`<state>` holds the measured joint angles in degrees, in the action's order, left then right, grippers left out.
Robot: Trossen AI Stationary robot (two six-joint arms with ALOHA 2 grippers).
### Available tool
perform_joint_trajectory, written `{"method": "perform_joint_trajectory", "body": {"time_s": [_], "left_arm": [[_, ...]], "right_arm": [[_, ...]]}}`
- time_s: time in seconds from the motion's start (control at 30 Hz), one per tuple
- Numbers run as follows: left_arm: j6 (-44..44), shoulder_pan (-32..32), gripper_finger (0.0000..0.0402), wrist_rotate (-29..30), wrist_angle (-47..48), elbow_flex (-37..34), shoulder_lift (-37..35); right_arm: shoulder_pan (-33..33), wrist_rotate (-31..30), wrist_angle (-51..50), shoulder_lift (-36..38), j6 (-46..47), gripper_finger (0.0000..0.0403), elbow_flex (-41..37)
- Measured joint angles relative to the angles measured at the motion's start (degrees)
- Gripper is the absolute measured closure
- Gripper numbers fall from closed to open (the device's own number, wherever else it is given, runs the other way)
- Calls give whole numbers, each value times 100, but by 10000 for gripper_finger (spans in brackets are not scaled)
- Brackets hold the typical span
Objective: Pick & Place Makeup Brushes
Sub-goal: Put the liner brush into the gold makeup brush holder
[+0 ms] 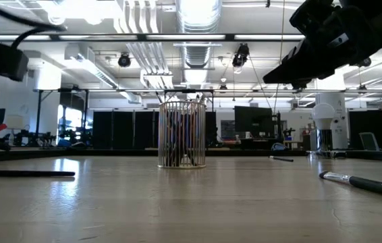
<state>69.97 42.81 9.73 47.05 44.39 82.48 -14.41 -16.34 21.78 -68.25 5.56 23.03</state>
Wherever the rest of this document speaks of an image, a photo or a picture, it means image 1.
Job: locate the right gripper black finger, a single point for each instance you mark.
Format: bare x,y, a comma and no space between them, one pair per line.
301,85
295,64

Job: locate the small black pen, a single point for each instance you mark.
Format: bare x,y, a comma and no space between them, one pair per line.
282,159

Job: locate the thick black lettered makeup brush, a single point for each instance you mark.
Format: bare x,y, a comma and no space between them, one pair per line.
373,186

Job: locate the white light bulb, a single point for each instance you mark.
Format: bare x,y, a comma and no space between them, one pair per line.
323,114

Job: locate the white round pillar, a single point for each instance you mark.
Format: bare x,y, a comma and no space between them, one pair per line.
341,114

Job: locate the blue white bag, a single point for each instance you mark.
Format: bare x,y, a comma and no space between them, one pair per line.
279,146

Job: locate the black partition panel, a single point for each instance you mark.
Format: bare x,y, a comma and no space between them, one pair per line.
356,125
123,130

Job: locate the dark background desk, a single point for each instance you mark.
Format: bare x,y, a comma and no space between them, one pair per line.
262,143

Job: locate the black ceiling camera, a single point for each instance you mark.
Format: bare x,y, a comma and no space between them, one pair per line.
240,55
124,60
364,62

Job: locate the black aluminium table frame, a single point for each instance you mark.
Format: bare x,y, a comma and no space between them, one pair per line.
42,155

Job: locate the silver ceiling duct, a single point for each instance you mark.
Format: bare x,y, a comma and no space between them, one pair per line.
197,20

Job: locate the black background rig frame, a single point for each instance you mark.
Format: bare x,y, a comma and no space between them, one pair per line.
110,90

